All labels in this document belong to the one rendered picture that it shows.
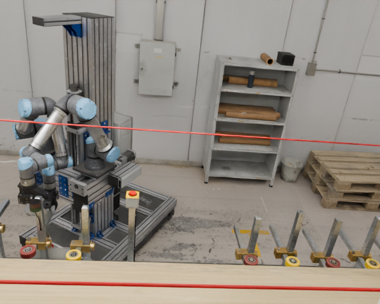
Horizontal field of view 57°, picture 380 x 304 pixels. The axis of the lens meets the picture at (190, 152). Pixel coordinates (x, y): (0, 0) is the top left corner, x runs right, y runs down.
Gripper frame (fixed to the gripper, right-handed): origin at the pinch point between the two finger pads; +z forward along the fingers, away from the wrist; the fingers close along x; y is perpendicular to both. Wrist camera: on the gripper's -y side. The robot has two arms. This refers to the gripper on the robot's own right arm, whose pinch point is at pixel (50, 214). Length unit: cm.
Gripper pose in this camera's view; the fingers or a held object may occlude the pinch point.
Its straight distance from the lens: 253.6
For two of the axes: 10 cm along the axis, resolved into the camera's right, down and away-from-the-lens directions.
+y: -0.7, -4.4, 8.9
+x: -9.9, -0.6, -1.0
